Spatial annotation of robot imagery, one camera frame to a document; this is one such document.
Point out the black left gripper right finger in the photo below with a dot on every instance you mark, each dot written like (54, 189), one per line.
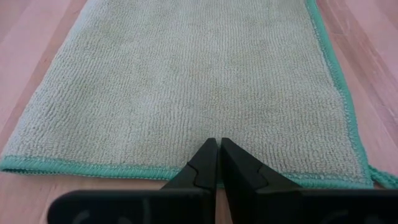
(264, 205)

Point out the pale green microfiber towel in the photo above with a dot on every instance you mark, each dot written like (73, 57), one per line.
(186, 77)

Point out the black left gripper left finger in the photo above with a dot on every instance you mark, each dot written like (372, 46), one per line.
(186, 205)

